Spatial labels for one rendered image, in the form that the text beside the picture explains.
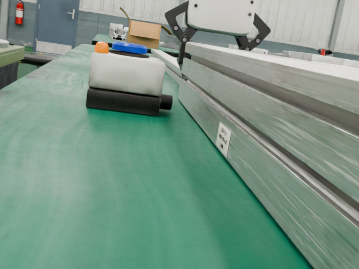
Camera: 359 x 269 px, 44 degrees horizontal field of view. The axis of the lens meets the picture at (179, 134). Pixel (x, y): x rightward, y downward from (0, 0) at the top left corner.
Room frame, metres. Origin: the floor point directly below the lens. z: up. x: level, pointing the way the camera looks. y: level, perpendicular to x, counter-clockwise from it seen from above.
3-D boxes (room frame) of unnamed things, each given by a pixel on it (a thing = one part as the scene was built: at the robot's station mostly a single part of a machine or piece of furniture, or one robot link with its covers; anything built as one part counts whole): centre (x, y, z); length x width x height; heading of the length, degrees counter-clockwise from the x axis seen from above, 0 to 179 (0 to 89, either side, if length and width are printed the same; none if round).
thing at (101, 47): (0.49, 0.10, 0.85); 0.02 x 0.02 x 0.01
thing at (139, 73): (0.52, 0.06, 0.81); 0.10 x 0.08 x 0.06; 99
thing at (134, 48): (0.52, 0.07, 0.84); 0.04 x 0.04 x 0.02
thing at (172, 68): (1.33, 0.07, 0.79); 0.96 x 0.04 x 0.03; 9
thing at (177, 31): (0.70, 0.02, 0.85); 0.03 x 0.03 x 0.07; 9
